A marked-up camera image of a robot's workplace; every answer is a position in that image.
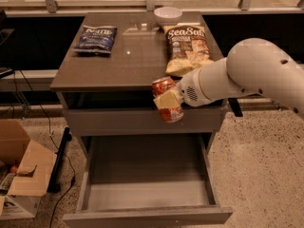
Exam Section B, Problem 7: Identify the blue Kettle chip bag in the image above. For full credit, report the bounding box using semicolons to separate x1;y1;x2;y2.
74;26;117;54

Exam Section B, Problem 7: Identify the open grey middle drawer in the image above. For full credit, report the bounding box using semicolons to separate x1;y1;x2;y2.
63;134;233;228

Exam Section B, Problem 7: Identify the black cable on floor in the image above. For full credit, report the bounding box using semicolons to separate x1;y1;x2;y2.
12;69;77;228

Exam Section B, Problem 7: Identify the open cardboard box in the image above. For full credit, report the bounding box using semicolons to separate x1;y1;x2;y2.
0;120;56;220

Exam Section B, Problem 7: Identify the closed grey top drawer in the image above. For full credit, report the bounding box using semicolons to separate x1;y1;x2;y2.
64;106;227;137

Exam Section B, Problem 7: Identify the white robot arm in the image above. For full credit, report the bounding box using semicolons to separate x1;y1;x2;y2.
154;38;304;118

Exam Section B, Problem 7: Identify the yellow brown SeaSalt chip bag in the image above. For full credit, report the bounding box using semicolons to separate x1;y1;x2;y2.
163;25;213;77

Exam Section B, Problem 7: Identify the white bowl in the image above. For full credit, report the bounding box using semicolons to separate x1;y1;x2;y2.
154;7;182;26

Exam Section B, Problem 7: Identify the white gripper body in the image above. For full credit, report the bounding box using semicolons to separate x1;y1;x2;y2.
177;68;212;107

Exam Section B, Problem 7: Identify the grey drawer cabinet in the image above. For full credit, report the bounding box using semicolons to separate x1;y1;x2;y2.
49;11;238;228

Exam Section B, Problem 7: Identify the black bar on floor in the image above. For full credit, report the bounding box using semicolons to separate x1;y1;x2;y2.
47;127;72;193

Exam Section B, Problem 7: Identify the red coke can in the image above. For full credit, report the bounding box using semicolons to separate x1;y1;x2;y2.
152;77;183;123

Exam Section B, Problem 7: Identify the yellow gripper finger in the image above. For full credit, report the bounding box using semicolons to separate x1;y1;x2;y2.
154;88;183;109

